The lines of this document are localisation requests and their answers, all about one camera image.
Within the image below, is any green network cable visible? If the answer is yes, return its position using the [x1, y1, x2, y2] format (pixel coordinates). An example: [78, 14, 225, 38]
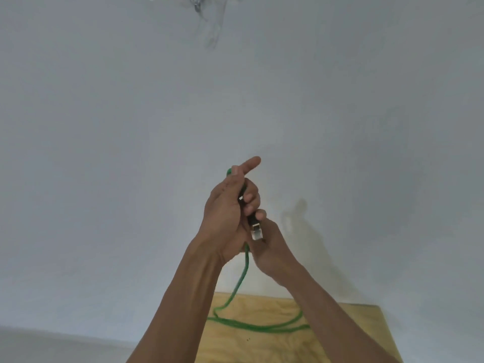
[206, 168, 311, 334]

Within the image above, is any person's left forearm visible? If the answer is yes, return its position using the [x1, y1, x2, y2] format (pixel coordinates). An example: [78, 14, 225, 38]
[126, 238, 227, 363]

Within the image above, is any person's left hand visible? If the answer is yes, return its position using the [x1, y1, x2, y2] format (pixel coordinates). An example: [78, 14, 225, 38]
[193, 156, 262, 266]

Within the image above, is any person's right forearm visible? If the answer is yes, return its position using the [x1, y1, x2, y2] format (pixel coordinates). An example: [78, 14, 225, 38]
[279, 261, 402, 363]

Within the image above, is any person's right hand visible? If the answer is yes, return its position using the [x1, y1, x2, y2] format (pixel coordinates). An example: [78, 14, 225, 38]
[249, 209, 301, 287]

